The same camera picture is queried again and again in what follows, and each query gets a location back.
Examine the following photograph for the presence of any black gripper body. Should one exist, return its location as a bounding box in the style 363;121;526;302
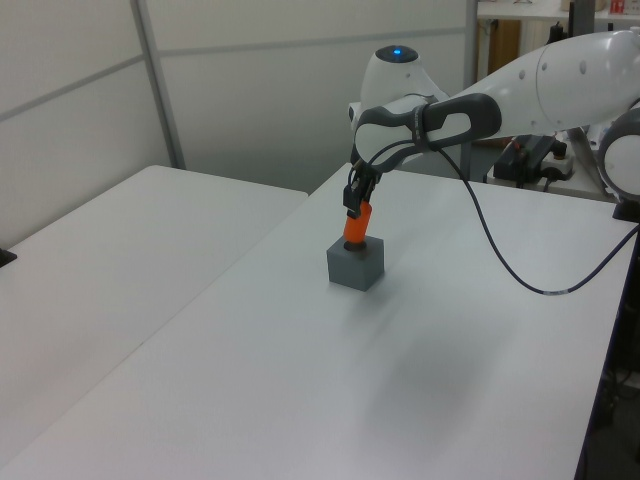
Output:
348;162;384;194

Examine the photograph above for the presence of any black power supply box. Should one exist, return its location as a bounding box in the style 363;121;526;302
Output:
493;135;557;189

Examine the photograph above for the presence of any orange cylinder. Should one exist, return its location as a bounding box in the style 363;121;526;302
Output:
342;201;374;252

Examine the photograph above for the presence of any grey block with round hole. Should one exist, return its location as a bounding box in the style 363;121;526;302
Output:
326;236;386;293

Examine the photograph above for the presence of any wooden cabinet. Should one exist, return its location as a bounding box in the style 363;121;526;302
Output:
486;18;522;77

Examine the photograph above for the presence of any black strap on arm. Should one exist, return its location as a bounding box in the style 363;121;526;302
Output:
408;102;436;154

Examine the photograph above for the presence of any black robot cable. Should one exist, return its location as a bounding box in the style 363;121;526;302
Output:
349;139;640;297

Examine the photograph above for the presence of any silver laptop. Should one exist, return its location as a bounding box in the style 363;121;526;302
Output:
563;125;610;195

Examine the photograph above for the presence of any grey partition post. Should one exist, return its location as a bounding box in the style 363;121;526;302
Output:
458;0;482;181

